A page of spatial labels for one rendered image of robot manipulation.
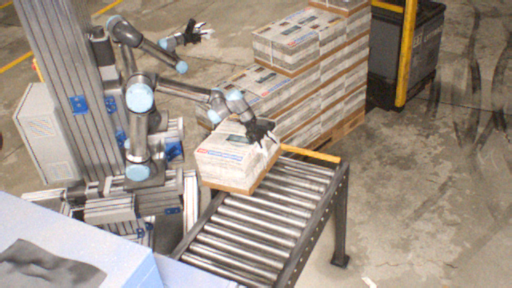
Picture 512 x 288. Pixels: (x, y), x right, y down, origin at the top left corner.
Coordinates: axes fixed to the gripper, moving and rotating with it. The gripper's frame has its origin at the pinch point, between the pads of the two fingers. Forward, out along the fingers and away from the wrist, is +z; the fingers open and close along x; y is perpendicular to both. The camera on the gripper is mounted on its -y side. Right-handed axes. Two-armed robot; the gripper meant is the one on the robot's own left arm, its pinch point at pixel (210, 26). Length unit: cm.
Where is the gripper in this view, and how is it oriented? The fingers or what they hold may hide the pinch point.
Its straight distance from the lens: 318.8
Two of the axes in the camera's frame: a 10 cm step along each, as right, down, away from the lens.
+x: 5.5, 5.9, -6.0
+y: 0.0, 7.1, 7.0
